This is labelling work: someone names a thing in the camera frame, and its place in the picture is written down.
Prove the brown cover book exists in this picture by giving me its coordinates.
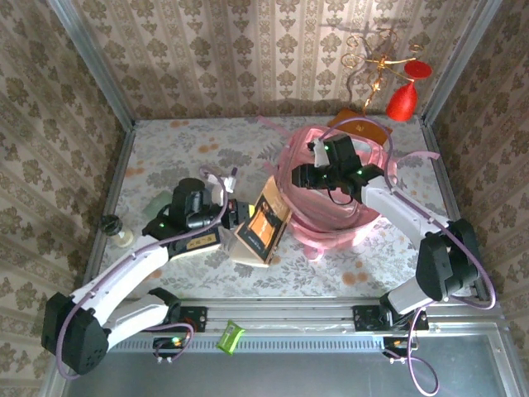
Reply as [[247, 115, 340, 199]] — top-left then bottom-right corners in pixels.
[[228, 175, 295, 268]]

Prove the dark blue book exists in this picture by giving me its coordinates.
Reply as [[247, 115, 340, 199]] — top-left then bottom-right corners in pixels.
[[167, 228, 223, 262]]

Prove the pink backpack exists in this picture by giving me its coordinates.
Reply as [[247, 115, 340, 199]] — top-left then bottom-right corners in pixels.
[[255, 114, 442, 262]]

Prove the pale green eraser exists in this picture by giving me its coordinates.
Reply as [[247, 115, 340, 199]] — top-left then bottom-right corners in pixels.
[[142, 191, 174, 217]]

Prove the small bottle with black cap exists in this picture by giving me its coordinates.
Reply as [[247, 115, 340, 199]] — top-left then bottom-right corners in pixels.
[[101, 213, 136, 249]]

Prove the red wine glass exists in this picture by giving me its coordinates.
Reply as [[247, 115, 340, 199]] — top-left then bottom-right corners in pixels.
[[386, 60, 433, 122]]

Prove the green packet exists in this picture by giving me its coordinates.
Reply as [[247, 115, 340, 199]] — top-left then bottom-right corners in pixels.
[[215, 319, 246, 356]]

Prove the black electronics board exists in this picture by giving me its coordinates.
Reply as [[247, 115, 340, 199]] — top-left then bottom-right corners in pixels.
[[152, 336, 186, 360], [382, 336, 417, 360]]

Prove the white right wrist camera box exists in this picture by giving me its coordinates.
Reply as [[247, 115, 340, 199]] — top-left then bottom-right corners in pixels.
[[308, 139, 332, 167]]

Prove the gold wire rack wooden base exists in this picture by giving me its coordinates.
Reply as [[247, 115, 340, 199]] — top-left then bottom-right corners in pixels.
[[328, 28, 427, 146]]

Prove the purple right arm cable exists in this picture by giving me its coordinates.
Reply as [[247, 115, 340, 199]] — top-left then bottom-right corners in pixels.
[[317, 118, 497, 396]]

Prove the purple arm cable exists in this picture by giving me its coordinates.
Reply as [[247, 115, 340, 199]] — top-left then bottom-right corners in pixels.
[[55, 165, 228, 380], [317, 118, 497, 396]]

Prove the aluminium side rail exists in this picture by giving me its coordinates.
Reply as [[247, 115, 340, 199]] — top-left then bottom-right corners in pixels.
[[77, 122, 137, 303], [419, 119, 488, 301]]

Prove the aluminium front frame rail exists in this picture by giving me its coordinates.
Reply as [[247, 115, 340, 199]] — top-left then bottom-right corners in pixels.
[[60, 298, 506, 332]]

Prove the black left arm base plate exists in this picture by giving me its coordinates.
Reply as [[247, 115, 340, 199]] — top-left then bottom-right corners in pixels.
[[164, 304, 208, 333]]

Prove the grey slotted cable duct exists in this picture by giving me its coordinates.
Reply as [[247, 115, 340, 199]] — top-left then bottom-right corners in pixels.
[[107, 334, 385, 353]]

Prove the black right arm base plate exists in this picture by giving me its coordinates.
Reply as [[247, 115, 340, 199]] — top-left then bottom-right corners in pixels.
[[352, 304, 430, 332]]

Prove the aluminium corner post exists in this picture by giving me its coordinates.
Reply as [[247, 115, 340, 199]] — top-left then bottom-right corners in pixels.
[[421, 0, 503, 125], [47, 0, 137, 129]]

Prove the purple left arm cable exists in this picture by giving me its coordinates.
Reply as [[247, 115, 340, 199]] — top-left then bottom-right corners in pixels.
[[55, 165, 228, 380]]

